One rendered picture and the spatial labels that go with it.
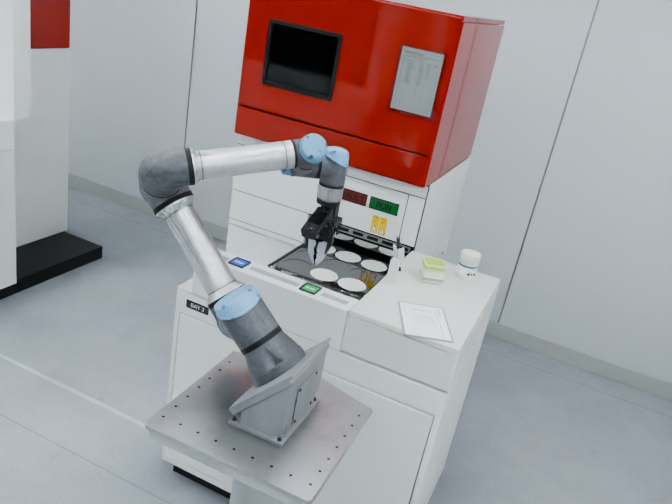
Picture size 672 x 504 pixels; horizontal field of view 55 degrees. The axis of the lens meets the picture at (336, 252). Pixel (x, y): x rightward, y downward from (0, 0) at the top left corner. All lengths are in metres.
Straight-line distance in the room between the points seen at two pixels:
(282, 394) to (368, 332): 0.49
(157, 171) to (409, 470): 1.18
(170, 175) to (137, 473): 1.41
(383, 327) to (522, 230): 2.13
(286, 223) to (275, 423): 1.25
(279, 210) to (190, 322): 0.67
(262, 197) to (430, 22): 0.97
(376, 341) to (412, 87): 0.90
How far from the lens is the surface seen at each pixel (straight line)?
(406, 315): 1.98
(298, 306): 2.02
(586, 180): 3.83
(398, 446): 2.10
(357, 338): 1.97
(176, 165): 1.66
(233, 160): 1.69
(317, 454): 1.62
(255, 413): 1.61
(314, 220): 1.89
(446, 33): 2.30
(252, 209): 2.75
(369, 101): 2.39
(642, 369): 4.18
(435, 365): 1.92
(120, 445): 2.86
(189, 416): 1.68
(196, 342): 2.29
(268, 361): 1.61
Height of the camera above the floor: 1.86
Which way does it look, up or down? 23 degrees down
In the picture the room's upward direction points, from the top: 11 degrees clockwise
